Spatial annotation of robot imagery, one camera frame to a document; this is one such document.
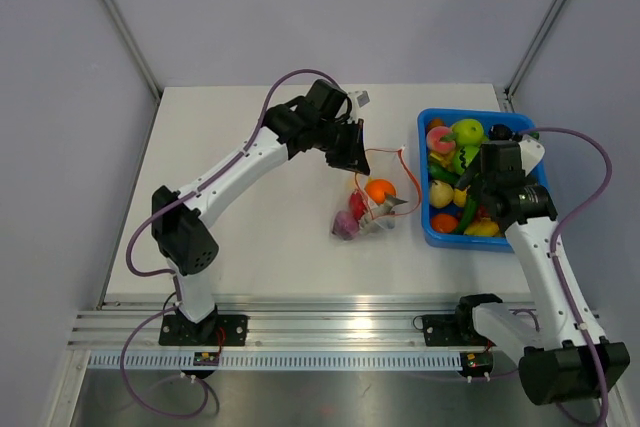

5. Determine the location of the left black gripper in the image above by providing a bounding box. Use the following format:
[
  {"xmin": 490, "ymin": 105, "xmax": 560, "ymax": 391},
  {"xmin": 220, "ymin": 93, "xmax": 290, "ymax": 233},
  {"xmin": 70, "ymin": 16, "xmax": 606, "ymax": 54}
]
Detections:
[{"xmin": 313, "ymin": 117, "xmax": 370, "ymax": 175}]

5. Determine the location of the clear zip top bag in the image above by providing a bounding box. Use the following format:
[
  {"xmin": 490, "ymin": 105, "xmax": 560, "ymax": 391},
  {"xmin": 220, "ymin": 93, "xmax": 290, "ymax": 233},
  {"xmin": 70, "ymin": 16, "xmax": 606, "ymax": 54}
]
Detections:
[{"xmin": 329, "ymin": 146, "xmax": 423, "ymax": 242}]

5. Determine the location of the orange toy fruit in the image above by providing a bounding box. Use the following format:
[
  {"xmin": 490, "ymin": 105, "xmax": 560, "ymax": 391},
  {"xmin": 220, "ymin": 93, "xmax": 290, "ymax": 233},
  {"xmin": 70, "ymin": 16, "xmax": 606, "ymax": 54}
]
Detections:
[{"xmin": 365, "ymin": 178, "xmax": 396, "ymax": 205}]

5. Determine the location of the purple toy onion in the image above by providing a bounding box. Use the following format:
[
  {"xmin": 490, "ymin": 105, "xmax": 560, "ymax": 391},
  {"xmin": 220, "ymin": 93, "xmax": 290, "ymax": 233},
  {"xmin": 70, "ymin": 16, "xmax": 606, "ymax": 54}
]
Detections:
[{"xmin": 331, "ymin": 210, "xmax": 360, "ymax": 240}]

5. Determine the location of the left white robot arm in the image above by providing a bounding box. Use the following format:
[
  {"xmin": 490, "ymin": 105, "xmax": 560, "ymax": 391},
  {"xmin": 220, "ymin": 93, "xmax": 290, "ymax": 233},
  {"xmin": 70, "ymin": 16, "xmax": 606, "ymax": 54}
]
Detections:
[{"xmin": 151, "ymin": 79, "xmax": 370, "ymax": 345}]

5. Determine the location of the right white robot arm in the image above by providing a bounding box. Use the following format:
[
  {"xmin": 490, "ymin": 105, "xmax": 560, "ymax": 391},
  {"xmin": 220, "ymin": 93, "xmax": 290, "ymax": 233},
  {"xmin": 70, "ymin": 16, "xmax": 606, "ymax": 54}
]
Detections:
[{"xmin": 453, "ymin": 138, "xmax": 630, "ymax": 405}]

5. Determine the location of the long green toy chili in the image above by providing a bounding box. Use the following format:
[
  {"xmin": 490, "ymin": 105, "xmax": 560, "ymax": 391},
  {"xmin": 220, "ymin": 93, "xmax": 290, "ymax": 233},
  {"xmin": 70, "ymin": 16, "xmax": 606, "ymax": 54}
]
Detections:
[{"xmin": 452, "ymin": 197, "xmax": 478, "ymax": 235}]

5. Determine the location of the beige toy pear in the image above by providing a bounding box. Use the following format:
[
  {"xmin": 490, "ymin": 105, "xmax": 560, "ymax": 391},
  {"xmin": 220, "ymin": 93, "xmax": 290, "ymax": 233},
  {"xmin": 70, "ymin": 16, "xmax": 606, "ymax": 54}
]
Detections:
[{"xmin": 429, "ymin": 180, "xmax": 454, "ymax": 209}]

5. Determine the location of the green striped toy watermelon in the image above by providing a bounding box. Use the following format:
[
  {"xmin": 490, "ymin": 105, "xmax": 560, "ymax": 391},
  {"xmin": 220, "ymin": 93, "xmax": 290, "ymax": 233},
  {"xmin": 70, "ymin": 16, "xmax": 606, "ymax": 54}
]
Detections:
[{"xmin": 452, "ymin": 145, "xmax": 480, "ymax": 176}]

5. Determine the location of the yellow toy mushroom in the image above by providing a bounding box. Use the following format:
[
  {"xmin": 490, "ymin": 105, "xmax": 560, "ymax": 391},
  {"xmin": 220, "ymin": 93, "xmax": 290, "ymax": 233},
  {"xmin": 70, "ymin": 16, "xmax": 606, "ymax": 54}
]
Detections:
[{"xmin": 427, "ymin": 151, "xmax": 455, "ymax": 170}]

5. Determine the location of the small green toy pepper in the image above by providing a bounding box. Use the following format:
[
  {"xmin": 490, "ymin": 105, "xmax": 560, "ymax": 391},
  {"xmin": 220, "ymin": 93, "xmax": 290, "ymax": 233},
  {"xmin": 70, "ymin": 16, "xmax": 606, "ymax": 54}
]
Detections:
[{"xmin": 427, "ymin": 163, "xmax": 459, "ymax": 185}]

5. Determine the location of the orange toy tomato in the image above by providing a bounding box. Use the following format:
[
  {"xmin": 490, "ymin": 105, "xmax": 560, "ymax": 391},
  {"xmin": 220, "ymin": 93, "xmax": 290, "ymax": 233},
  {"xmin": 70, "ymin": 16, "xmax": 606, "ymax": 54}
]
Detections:
[{"xmin": 430, "ymin": 213, "xmax": 459, "ymax": 234}]

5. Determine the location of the yellow toy banana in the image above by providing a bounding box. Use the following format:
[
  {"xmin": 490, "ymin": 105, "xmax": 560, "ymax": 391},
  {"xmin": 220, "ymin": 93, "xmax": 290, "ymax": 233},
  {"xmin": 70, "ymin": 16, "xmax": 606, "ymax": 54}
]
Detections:
[{"xmin": 464, "ymin": 219, "xmax": 500, "ymax": 237}]

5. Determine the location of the green toy apple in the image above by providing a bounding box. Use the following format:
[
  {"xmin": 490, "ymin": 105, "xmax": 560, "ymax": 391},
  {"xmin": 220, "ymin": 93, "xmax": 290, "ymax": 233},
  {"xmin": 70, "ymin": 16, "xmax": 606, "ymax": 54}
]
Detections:
[{"xmin": 451, "ymin": 118, "xmax": 485, "ymax": 147}]

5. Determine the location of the pink toy peach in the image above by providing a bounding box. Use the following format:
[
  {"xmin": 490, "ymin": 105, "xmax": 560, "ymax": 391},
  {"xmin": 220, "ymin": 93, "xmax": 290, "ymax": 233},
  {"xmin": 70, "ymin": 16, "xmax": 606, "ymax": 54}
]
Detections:
[{"xmin": 426, "ymin": 126, "xmax": 457, "ymax": 154}]

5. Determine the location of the dark toy avocado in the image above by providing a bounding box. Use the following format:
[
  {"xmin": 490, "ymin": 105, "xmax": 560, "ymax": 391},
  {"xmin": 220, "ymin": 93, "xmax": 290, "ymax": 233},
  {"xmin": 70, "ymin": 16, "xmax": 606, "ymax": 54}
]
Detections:
[{"xmin": 488, "ymin": 124, "xmax": 514, "ymax": 141}]

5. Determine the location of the brown toy fruit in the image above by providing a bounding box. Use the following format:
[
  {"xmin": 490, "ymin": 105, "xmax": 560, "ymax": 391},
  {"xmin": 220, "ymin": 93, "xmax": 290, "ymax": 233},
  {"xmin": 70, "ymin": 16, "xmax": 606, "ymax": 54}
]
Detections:
[{"xmin": 426, "ymin": 118, "xmax": 446, "ymax": 132}]

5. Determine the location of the blue plastic bin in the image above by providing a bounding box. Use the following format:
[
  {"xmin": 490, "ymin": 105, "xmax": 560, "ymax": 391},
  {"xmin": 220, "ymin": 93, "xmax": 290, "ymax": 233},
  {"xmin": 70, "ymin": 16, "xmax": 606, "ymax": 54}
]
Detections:
[{"xmin": 417, "ymin": 108, "xmax": 536, "ymax": 253}]

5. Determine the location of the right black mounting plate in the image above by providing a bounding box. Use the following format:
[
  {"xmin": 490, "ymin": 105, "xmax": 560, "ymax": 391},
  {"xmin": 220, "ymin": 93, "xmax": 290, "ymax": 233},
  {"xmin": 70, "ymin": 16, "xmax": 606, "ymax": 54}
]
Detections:
[{"xmin": 412, "ymin": 314, "xmax": 494, "ymax": 348}]

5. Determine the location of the black mounting plate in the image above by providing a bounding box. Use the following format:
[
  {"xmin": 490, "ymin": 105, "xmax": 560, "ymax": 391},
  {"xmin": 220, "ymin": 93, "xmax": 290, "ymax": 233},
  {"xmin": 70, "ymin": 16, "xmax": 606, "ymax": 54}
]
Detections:
[
  {"xmin": 412, "ymin": 314, "xmax": 494, "ymax": 348},
  {"xmin": 158, "ymin": 314, "xmax": 248, "ymax": 347}
]

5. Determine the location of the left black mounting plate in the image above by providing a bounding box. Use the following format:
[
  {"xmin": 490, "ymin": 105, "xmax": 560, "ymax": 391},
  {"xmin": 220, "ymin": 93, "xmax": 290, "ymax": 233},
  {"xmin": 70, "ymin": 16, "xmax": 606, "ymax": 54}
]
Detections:
[{"xmin": 158, "ymin": 314, "xmax": 248, "ymax": 347}]

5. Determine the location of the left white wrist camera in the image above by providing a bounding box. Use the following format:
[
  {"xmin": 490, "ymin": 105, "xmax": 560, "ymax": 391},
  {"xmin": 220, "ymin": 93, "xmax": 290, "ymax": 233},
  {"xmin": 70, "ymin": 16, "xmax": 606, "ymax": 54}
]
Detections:
[{"xmin": 349, "ymin": 90, "xmax": 370, "ymax": 108}]

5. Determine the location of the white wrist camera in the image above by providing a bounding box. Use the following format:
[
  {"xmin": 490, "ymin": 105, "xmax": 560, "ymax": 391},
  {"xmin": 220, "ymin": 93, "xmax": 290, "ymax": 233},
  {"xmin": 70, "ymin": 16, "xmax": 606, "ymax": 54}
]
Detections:
[
  {"xmin": 349, "ymin": 90, "xmax": 370, "ymax": 108},
  {"xmin": 518, "ymin": 137, "xmax": 545, "ymax": 175}
]

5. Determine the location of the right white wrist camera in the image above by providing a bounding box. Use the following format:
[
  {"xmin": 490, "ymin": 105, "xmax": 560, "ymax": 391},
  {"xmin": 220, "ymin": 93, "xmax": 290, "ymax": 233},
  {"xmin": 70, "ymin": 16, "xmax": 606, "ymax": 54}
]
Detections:
[{"xmin": 518, "ymin": 137, "xmax": 545, "ymax": 175}]

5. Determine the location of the aluminium rail base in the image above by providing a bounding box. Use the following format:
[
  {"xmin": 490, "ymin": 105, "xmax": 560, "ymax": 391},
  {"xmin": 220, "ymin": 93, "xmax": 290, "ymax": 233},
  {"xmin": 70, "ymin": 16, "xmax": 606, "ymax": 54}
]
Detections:
[{"xmin": 67, "ymin": 294, "xmax": 458, "ymax": 352}]

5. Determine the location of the white slotted cable duct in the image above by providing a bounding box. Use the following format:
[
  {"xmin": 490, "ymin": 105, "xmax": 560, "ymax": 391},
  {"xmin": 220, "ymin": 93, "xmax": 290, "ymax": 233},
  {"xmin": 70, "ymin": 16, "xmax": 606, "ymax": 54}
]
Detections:
[{"xmin": 88, "ymin": 351, "xmax": 462, "ymax": 372}]

